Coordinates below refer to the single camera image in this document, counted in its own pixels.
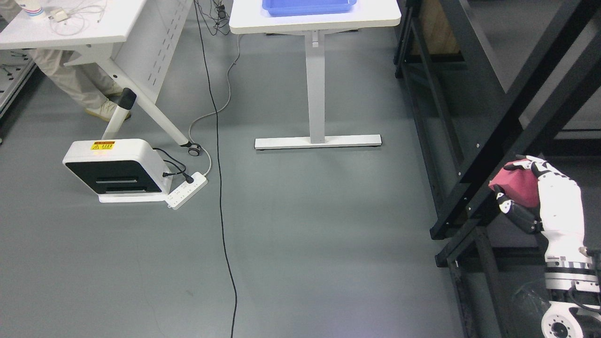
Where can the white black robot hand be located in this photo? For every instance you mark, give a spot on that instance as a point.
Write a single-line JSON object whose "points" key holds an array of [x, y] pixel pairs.
{"points": [[560, 218]]}

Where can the pink foam block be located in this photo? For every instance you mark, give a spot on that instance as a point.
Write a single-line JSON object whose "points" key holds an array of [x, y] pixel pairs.
{"points": [[519, 185]]}

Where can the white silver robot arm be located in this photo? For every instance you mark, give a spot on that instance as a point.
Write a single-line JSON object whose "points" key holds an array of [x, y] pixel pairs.
{"points": [[574, 291]]}

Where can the black metal shelf rack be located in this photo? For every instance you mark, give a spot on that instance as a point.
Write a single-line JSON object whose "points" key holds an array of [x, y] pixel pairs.
{"points": [[490, 80]]}

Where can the blue plastic tray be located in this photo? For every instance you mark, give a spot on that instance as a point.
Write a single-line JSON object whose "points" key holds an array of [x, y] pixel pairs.
{"points": [[280, 8]]}

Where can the clear plastic bag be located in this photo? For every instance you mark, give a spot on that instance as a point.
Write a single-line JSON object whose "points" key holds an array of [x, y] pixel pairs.
{"points": [[529, 303]]}

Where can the white standing desk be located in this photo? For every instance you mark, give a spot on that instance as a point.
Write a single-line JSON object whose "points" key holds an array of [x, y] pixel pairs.
{"points": [[249, 17]]}

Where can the white power strip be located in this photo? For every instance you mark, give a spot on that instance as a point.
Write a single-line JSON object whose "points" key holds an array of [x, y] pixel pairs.
{"points": [[179, 196]]}

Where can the white box device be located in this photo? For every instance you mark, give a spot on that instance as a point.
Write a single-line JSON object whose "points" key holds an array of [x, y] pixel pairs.
{"points": [[119, 170]]}

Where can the white folding table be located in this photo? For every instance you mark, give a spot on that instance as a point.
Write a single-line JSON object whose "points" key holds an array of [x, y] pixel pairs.
{"points": [[133, 41]]}

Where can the person in beige clothes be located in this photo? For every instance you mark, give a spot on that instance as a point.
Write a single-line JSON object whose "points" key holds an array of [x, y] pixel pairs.
{"points": [[87, 84]]}

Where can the paper cup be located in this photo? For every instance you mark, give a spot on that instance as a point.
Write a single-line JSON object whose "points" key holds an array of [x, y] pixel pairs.
{"points": [[32, 8]]}

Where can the white charger with cable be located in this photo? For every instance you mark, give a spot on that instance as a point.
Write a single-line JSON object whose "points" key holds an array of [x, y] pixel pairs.
{"points": [[70, 16]]}

